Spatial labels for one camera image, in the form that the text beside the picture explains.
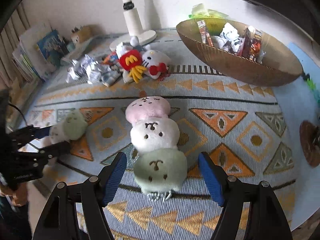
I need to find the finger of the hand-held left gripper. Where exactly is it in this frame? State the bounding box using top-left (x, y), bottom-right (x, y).
top-left (11, 124), bottom-right (53, 145)
top-left (19, 141), bottom-right (72, 161)

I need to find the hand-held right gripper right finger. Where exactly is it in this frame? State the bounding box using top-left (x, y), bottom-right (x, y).
top-left (198, 151), bottom-right (293, 240)

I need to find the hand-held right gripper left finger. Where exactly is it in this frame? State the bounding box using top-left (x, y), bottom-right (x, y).
top-left (32, 151), bottom-right (128, 240)

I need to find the small green white plush toy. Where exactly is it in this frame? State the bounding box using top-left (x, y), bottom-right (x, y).
top-left (49, 109), bottom-right (88, 145)

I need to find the three-ball dango plush toy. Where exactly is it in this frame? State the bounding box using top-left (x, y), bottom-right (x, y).
top-left (125, 96), bottom-right (188, 202)

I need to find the brown ribbed glass bowl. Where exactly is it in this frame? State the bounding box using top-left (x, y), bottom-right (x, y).
top-left (176, 18), bottom-right (303, 87)

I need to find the white paper ball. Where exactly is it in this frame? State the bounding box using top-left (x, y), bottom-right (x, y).
top-left (212, 35), bottom-right (244, 54)
top-left (219, 22), bottom-right (240, 39)

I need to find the dark red snack packet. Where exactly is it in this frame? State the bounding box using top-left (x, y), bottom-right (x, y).
top-left (241, 26), bottom-right (254, 58)

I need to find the crumpled grey white paper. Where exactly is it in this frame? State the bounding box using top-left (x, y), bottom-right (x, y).
top-left (66, 54), bottom-right (94, 83)
top-left (86, 64), bottom-right (104, 84)

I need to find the row of upright books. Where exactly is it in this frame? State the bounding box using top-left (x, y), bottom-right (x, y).
top-left (11, 21), bottom-right (54, 83)

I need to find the patterned woven mat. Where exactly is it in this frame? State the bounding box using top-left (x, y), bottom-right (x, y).
top-left (25, 27), bottom-right (298, 240)

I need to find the blue cover book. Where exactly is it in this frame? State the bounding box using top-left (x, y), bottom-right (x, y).
top-left (37, 29), bottom-right (63, 68)

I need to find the brown round coaster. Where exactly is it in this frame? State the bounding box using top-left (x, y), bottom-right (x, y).
top-left (299, 120), bottom-right (320, 168)

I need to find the red fries plush toy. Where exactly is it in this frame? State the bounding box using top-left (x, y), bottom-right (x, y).
top-left (118, 49), bottom-right (147, 83)

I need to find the grey white plush toy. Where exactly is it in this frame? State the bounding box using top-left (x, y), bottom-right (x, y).
top-left (115, 35), bottom-right (150, 55)

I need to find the white cat plush toy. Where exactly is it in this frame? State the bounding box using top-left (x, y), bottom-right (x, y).
top-left (142, 49), bottom-right (171, 80)

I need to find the green plastic toy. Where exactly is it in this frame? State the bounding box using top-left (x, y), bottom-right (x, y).
top-left (301, 72), bottom-right (318, 90)

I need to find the white desk lamp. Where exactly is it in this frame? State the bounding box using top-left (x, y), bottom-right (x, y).
top-left (109, 0), bottom-right (157, 53)

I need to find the silver snack wrapper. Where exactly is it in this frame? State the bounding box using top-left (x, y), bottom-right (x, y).
top-left (197, 20), bottom-right (214, 47)

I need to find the green tissue pack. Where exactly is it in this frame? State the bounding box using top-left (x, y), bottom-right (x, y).
top-left (188, 3), bottom-right (229, 30)

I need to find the black cable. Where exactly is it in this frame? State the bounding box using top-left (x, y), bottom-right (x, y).
top-left (7, 101), bottom-right (28, 128)

